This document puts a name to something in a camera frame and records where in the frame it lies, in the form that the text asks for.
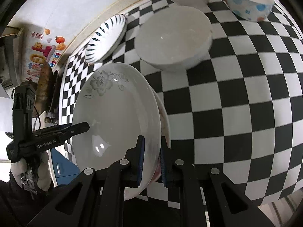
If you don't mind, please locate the white plate red floral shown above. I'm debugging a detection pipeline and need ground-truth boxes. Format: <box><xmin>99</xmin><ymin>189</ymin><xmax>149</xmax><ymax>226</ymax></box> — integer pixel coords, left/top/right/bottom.
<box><xmin>124</xmin><ymin>88</ymin><xmax>172</xmax><ymax>201</ymax></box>

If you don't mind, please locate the white plate grey flower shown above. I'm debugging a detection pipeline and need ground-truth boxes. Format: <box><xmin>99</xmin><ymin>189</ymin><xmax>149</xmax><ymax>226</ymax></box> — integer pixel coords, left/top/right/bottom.
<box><xmin>72</xmin><ymin>63</ymin><xmax>161</xmax><ymax>200</ymax></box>

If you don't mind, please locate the white plate blue leaf pattern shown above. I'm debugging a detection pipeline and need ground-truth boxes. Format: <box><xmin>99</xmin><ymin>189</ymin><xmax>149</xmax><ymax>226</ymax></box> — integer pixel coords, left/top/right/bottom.
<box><xmin>85</xmin><ymin>14</ymin><xmax>127</xmax><ymax>65</ymax></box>

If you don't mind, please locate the plain white bowl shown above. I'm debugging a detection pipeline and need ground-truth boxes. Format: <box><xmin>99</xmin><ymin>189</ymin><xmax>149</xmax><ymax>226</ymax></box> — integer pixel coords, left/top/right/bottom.
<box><xmin>134</xmin><ymin>6</ymin><xmax>213</xmax><ymax>71</ymax></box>

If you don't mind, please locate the white gloved left hand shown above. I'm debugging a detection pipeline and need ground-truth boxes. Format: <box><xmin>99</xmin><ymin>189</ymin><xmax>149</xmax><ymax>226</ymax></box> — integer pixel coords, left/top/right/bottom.
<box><xmin>10</xmin><ymin>151</ymin><xmax>52</xmax><ymax>193</ymax></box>

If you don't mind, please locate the black frying pan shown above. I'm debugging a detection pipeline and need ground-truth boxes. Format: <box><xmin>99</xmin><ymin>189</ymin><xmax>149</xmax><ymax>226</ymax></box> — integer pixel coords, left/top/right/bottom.
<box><xmin>34</xmin><ymin>62</ymin><xmax>59</xmax><ymax>115</ymax></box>

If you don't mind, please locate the black white checkered tablecloth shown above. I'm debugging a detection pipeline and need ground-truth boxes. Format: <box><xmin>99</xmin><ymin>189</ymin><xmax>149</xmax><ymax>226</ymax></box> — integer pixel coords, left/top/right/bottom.
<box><xmin>59</xmin><ymin>0</ymin><xmax>303</xmax><ymax>209</ymax></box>

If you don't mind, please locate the colourful wall sticker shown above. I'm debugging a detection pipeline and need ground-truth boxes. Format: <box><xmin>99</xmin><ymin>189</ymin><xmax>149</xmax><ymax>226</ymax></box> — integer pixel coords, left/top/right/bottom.
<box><xmin>22</xmin><ymin>24</ymin><xmax>68</xmax><ymax>82</ymax></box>

